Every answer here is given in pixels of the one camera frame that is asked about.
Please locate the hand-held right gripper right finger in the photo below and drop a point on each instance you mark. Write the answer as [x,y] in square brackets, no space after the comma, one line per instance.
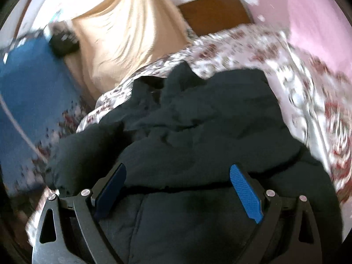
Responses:
[244,192]

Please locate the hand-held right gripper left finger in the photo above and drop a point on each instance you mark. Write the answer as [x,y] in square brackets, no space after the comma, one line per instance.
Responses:
[111,189]

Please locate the black padded jacket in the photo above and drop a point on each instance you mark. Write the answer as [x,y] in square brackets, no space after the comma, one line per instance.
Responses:
[192,132]

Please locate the blue patterned carpet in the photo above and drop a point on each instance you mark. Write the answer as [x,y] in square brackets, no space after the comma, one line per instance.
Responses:
[33,93]

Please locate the floral patterned bedspread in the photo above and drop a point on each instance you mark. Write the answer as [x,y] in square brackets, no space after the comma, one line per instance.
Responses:
[247,46]

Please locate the dark object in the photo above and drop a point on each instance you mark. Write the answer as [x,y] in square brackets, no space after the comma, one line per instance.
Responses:
[63,45]

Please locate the beige curtain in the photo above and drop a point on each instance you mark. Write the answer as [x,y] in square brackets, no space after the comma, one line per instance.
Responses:
[123,33]

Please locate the brown wooden headboard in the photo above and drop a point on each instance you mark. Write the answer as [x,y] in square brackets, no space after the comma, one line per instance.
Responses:
[217,13]

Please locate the pink bed sheet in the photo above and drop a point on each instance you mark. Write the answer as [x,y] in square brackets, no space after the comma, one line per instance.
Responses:
[316,19]

